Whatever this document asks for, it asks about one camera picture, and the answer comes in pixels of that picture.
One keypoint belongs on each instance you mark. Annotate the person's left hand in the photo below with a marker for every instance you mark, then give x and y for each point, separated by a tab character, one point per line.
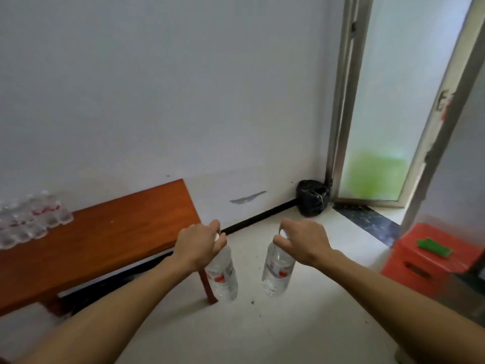
193	246

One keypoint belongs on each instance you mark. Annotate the person's right hand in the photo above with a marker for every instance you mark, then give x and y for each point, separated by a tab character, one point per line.
307	242

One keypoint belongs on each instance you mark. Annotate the person's left fingers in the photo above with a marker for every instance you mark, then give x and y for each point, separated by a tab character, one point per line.
216	235

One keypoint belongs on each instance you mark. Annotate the person's right fingers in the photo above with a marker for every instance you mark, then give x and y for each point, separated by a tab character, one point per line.
283	235

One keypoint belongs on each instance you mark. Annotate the clear plastic water bottle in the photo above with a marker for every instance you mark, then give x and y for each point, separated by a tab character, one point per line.
277	271
223	274

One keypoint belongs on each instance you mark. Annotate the person's left forearm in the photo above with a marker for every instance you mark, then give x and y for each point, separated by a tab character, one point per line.
102	316

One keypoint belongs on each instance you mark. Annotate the person's right forearm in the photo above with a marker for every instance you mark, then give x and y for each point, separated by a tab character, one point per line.
401	310

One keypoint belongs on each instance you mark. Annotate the black plastic bag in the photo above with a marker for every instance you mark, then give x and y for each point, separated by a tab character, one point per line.
313	197

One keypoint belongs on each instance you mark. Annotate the brown wooden bench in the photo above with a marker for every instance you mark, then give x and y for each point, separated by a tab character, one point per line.
94	238

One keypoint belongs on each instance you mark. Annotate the red plastic stool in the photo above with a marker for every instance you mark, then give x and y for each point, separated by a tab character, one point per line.
428	259

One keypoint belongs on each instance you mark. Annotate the green rectangular block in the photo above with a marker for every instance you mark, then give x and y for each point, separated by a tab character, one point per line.
434	246

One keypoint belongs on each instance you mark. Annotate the frosted glass door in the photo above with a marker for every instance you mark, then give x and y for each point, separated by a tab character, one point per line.
394	98

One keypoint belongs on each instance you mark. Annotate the pack of clear water bottles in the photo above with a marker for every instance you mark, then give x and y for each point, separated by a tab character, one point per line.
30	217

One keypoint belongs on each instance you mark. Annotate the metal door frame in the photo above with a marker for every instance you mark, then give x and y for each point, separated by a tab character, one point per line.
346	90

